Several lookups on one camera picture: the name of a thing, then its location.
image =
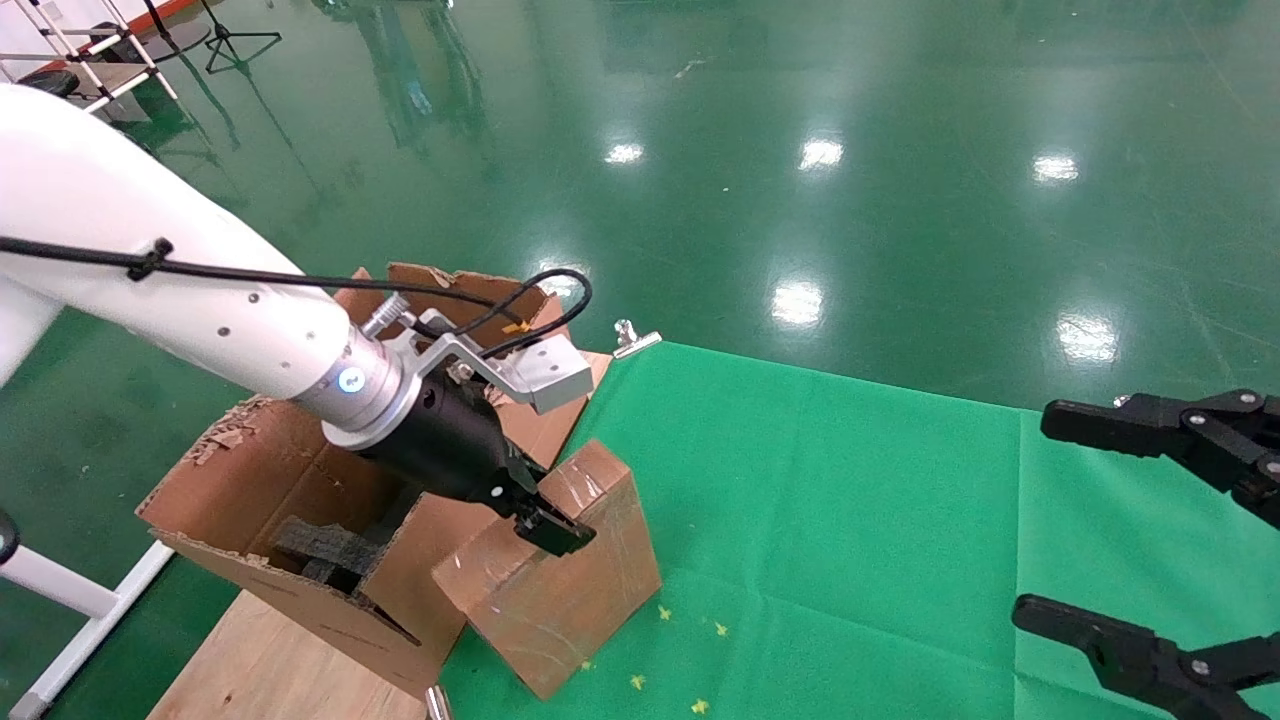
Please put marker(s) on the black foam block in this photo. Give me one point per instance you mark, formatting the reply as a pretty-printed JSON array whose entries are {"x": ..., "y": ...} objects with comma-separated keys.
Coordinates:
[{"x": 320, "y": 545}]

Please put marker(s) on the white table leg frame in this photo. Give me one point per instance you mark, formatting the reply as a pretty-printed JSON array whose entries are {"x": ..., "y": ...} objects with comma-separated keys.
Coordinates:
[{"x": 50, "y": 590}]

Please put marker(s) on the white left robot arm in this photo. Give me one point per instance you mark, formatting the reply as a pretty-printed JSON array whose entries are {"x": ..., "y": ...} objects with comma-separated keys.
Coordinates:
[{"x": 150, "y": 310}]

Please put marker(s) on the green table cloth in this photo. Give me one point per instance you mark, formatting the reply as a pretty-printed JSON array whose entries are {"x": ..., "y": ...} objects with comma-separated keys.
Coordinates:
[{"x": 850, "y": 520}]

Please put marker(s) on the white pipe rack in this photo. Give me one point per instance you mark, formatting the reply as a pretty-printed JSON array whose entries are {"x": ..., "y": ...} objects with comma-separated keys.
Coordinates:
[{"x": 125, "y": 87}]

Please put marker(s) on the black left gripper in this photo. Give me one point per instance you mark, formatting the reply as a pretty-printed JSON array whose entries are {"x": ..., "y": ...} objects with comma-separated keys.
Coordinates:
[{"x": 450, "y": 450}]

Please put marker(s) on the silver metal binder clip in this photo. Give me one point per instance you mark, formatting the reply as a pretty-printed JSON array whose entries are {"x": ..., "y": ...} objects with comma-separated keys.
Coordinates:
[{"x": 635, "y": 343}]

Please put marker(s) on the large open cardboard carton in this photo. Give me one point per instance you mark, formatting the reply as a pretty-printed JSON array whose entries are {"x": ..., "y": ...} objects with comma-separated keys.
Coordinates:
[{"x": 260, "y": 480}]

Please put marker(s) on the small brown cardboard box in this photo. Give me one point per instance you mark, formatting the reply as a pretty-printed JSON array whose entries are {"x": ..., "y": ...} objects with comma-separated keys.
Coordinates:
[{"x": 570, "y": 610}]

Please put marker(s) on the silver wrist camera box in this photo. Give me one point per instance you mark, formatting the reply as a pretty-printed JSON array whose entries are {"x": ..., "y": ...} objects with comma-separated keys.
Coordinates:
[{"x": 550, "y": 375}]

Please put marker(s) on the black tripod stand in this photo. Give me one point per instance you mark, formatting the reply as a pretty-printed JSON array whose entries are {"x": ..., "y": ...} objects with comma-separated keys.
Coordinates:
[{"x": 228, "y": 38}]

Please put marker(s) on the black round wheeled stool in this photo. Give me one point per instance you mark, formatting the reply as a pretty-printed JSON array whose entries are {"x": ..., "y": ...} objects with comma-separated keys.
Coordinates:
[{"x": 50, "y": 80}]

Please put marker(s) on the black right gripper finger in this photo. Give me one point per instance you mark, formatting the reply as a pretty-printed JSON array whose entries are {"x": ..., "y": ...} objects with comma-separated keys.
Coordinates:
[
  {"x": 1125, "y": 650},
  {"x": 1110, "y": 425}
]

